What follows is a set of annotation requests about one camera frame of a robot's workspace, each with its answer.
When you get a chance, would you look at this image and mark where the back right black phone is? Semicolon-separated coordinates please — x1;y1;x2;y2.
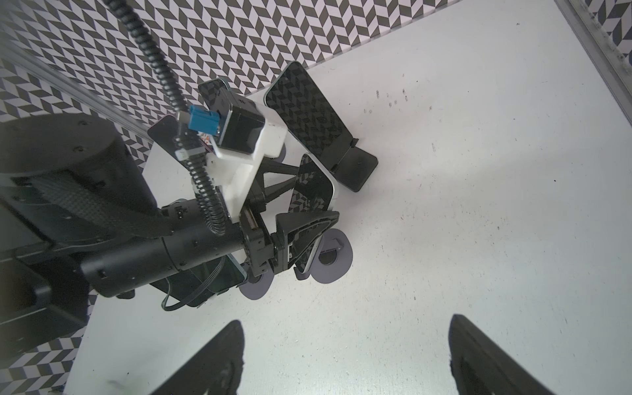
264;62;353;172

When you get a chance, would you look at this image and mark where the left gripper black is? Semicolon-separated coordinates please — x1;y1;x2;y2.
240;157;340;277

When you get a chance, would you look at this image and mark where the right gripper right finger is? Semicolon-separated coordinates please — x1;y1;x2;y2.
449;314;553;395

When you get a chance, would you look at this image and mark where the back centre black phone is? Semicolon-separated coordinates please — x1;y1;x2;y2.
197;77;231;110

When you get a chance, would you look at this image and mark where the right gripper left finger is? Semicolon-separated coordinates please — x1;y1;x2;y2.
152;320;245;395

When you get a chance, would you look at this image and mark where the front centre black phone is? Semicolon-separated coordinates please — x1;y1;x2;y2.
151;254;247;311

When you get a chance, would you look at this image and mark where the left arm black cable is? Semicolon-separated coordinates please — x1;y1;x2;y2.
102;0;230;237

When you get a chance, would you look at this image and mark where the black square phone stand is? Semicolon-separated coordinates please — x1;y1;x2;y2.
330;138;379;193

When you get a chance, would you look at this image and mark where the patterned screen phone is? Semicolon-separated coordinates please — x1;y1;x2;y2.
287;153;339;281

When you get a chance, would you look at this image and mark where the back left black phone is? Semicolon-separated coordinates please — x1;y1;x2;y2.
147;115;191;161

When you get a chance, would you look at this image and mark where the grey round stand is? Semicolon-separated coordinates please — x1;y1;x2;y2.
294;229;353;284
238;269;274;301

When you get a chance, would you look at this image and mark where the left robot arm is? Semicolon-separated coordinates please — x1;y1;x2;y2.
1;114;339;365

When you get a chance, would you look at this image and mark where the black phone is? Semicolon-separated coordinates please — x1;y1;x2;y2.
147;115;191;161
151;254;247;311
197;77;231;110
264;62;353;172

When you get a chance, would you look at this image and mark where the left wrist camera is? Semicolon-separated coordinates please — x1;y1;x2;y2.
186;89;288;222

